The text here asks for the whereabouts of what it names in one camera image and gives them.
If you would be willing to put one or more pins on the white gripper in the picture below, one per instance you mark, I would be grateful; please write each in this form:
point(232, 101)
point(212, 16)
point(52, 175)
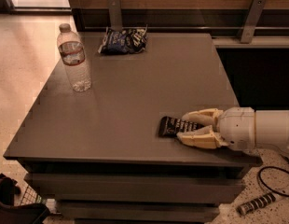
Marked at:
point(237, 127)

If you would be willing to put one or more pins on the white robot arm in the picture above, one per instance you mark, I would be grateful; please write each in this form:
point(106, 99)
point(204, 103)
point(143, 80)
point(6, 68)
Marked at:
point(271, 130)

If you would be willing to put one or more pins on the grey drawer cabinet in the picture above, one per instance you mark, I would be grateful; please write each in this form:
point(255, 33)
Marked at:
point(97, 153)

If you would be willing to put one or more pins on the blue chip bag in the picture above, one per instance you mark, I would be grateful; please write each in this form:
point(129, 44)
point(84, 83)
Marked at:
point(126, 41)

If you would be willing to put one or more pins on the black chair base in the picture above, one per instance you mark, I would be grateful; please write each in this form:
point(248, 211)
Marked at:
point(10, 213)

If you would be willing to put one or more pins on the metal shelf bracket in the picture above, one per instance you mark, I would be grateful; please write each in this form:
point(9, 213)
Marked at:
point(252, 18)
point(115, 14)

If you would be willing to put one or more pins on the wire mesh basket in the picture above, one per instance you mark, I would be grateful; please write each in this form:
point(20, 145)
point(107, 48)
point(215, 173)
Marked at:
point(31, 196)

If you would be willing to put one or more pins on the right metal shelf bracket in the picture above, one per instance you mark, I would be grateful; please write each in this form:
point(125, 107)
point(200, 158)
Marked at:
point(252, 18)

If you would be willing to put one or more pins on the black rxbar chocolate wrapper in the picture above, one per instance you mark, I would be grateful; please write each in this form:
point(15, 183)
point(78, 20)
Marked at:
point(170, 127)

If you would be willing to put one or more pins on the left metal shelf bracket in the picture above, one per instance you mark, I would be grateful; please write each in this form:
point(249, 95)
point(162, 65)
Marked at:
point(115, 14)

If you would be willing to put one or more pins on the clear plastic water bottle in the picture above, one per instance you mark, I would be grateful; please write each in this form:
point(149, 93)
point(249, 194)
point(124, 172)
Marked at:
point(73, 57)

